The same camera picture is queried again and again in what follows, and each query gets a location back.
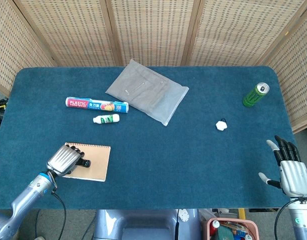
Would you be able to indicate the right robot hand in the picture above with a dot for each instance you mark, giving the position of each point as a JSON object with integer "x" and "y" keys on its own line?
{"x": 292, "y": 175}

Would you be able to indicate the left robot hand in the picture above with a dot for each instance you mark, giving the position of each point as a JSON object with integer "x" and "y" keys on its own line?
{"x": 65, "y": 160}

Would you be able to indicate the black stapler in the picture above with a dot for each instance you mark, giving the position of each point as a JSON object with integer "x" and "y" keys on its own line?
{"x": 83, "y": 162}

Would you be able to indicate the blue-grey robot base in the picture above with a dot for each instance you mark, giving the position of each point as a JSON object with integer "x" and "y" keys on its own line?
{"x": 145, "y": 225}

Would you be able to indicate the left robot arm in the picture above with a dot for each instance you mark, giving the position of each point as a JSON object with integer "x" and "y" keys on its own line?
{"x": 20, "y": 200}

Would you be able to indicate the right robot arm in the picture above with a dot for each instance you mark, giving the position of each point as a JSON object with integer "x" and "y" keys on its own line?
{"x": 302, "y": 220}

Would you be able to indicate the brown spiral notebook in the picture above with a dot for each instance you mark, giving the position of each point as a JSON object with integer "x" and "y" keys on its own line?
{"x": 98, "y": 162}

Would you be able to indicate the small white bottle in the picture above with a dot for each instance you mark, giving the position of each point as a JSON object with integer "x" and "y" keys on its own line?
{"x": 107, "y": 119}

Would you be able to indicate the plastic wrap roll box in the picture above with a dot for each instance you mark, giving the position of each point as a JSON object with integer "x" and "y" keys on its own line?
{"x": 97, "y": 105}

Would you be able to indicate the pink storage basket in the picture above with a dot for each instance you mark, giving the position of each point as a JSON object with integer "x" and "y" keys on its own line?
{"x": 231, "y": 229}

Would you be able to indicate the small white object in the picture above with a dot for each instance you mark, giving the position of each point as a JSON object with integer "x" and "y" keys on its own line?
{"x": 221, "y": 125}

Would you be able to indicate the green energy drink can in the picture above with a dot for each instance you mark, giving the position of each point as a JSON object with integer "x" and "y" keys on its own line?
{"x": 255, "y": 95}

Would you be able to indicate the blue table mat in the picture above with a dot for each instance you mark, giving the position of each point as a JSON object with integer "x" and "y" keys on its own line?
{"x": 153, "y": 140}

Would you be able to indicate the grey clothing in plastic bag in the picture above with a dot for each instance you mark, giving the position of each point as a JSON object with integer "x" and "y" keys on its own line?
{"x": 148, "y": 92}

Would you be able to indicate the woven folding screen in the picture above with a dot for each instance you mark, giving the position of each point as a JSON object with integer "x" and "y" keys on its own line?
{"x": 153, "y": 30}

